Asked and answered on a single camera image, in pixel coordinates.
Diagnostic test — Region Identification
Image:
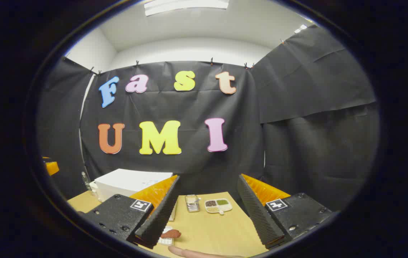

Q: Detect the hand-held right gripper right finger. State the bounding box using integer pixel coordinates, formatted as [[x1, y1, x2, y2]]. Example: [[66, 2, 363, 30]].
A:
[[237, 174, 333, 249]]

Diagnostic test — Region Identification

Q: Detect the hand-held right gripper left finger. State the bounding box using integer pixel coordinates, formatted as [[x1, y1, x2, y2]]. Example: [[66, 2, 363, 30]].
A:
[[78, 175, 181, 249]]

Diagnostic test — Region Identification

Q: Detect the small metal grater box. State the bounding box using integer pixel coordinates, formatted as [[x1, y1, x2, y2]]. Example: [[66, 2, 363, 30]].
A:
[[185, 195, 201, 213]]

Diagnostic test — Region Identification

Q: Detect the clear plastic water bottle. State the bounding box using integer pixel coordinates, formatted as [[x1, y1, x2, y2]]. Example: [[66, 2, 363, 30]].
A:
[[81, 171, 92, 192]]

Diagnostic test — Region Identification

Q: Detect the small white ribbed tray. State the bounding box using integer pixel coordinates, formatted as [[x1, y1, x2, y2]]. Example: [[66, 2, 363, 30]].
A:
[[157, 225, 174, 246]]

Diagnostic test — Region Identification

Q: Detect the white microwave oven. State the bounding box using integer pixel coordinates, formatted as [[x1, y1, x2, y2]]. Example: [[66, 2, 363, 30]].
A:
[[95, 168, 177, 221]]

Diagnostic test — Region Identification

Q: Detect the long ceiling light panel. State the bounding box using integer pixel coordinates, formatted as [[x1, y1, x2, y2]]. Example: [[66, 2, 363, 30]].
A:
[[144, 0, 230, 17]]

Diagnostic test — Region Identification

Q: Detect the red-brown chicken drumstick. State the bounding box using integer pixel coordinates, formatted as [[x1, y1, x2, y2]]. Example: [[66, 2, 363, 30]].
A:
[[160, 229, 182, 240]]

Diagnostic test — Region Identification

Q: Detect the black backdrop cloth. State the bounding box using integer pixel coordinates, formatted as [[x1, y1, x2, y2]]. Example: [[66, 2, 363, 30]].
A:
[[35, 24, 380, 212]]

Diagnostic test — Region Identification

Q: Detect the divided dish of beans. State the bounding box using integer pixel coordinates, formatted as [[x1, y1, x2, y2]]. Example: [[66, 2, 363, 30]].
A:
[[204, 198, 233, 215]]

